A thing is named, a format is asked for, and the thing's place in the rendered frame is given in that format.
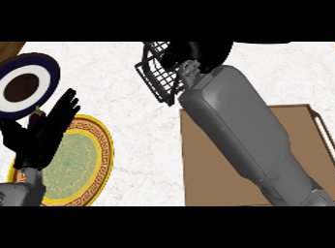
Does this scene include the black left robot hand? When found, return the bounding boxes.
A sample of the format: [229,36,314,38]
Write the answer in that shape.
[0,87,81,171]

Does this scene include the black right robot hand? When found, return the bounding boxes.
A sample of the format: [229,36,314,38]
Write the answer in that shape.
[161,41,234,75]

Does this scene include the brown wooden tray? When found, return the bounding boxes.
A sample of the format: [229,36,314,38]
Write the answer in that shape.
[178,103,335,207]

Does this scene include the purple eggplant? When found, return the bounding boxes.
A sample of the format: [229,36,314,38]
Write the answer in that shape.
[25,106,47,130]

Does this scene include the yellow and green ornate plate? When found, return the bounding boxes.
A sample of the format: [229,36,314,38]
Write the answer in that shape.
[6,113,115,207]

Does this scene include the navy and white plate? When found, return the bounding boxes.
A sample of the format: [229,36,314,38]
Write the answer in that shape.
[0,52,62,126]

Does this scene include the black wire tiered basket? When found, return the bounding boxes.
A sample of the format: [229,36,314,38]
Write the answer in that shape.
[133,41,186,108]

